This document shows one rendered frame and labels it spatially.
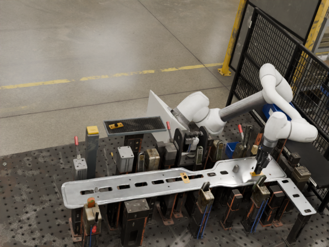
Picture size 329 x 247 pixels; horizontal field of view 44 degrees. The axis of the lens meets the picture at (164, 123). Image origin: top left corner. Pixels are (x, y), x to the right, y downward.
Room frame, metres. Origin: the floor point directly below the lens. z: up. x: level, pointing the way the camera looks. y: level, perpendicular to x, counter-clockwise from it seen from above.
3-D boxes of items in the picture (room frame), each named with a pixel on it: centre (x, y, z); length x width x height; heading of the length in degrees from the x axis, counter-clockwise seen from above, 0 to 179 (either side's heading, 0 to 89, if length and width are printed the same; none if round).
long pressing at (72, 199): (1.77, -0.17, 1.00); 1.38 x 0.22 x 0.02; 116
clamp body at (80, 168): (1.67, 0.42, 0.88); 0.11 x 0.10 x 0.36; 26
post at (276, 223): (1.87, -0.83, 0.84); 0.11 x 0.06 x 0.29; 26
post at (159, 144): (1.93, 0.00, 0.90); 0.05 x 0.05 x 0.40; 26
